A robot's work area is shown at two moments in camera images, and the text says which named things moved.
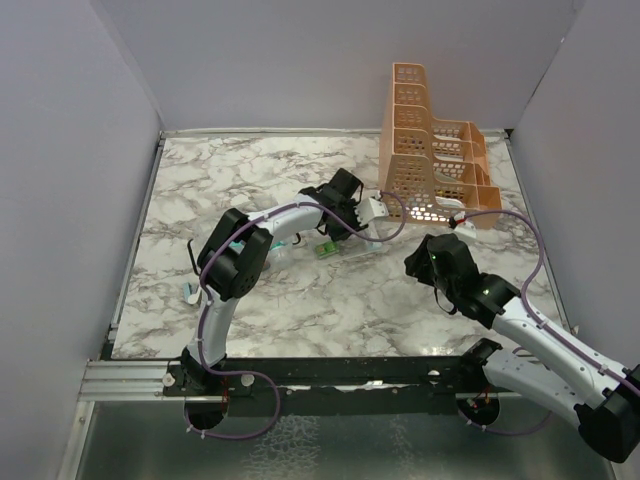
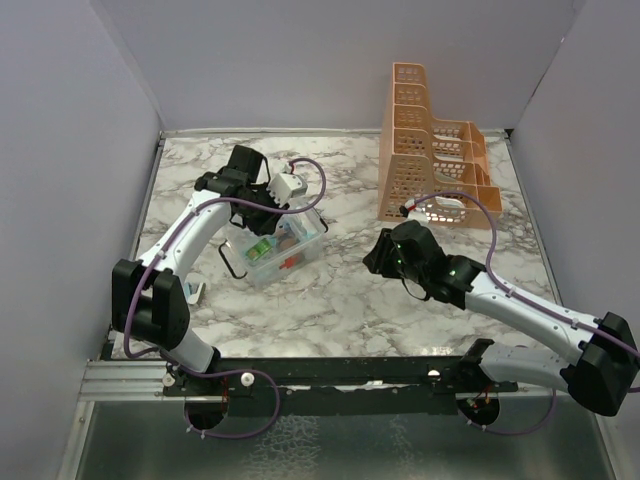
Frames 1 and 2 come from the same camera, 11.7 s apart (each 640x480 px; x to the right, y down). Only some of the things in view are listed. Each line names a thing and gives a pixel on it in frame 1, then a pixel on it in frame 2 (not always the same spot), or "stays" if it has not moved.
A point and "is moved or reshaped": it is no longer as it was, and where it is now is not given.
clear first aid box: [287, 254] is moved or reshaped
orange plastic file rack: [438, 169] stays
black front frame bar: [368, 387] stays
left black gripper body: [347, 210] to [257, 219]
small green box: [327, 249] is moved or reshaped
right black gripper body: [423, 269] to [389, 264]
